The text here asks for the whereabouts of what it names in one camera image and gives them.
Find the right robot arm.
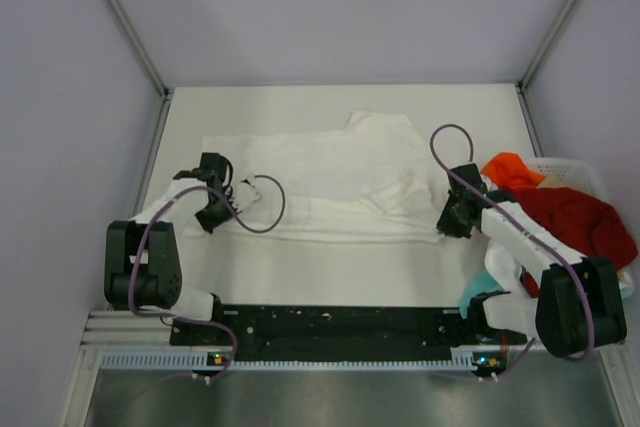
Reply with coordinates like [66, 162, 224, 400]
[437, 163, 627, 358]

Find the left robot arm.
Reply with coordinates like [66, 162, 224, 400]
[104, 153, 233, 344]

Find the white printed t shirt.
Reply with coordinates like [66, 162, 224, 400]
[484, 240, 526, 295]

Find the teal t shirt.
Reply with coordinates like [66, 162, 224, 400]
[458, 270, 504, 319]

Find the orange t shirt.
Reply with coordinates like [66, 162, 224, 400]
[480, 152, 546, 191]

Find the white laundry basket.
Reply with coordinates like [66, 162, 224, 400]
[524, 157, 639, 300]

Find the red t shirt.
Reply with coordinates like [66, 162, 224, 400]
[511, 187, 638, 299]

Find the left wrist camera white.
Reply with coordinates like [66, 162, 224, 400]
[231, 175, 262, 213]

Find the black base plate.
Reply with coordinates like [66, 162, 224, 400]
[169, 303, 529, 362]

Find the aluminium front rail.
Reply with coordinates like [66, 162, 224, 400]
[81, 311, 171, 349]

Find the right aluminium frame post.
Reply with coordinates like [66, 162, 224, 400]
[517, 0, 614, 93]

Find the aluminium frame post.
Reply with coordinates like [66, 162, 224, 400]
[517, 0, 614, 93]
[74, 0, 171, 98]

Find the grey slotted cable duct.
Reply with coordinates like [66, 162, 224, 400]
[100, 350, 503, 372]

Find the left aluminium frame post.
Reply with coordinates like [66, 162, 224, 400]
[74, 0, 171, 98]

